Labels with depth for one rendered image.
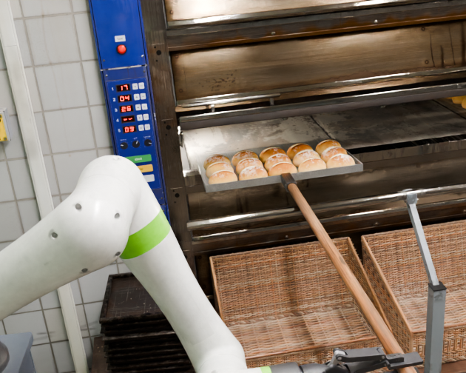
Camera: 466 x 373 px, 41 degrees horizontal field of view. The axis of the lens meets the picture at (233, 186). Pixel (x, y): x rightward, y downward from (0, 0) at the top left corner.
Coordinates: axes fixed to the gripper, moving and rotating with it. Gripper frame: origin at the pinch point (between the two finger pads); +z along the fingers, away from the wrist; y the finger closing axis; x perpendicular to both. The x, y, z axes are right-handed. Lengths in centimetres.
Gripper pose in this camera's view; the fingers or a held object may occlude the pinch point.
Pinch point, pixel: (403, 368)
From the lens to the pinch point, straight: 130.9
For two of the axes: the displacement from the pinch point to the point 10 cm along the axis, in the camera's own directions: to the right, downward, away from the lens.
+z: 9.8, -1.3, 1.2
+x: 1.6, 3.8, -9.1
